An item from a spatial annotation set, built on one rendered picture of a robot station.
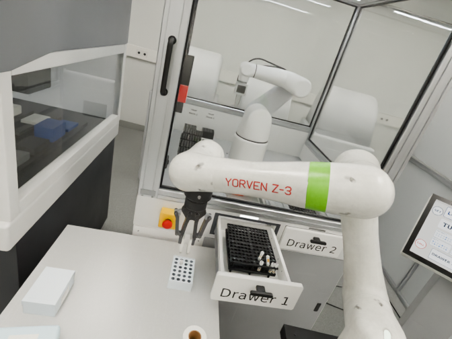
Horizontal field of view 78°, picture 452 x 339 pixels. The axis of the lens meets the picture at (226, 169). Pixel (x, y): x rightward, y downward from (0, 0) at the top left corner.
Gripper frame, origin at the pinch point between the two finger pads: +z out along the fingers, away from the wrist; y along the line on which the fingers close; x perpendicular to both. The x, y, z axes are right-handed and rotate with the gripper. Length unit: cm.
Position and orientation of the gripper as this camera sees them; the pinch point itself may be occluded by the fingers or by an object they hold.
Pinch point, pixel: (185, 243)
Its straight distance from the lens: 105.8
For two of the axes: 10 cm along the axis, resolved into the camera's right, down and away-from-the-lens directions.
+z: -2.5, 8.8, 4.0
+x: 1.0, 4.4, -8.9
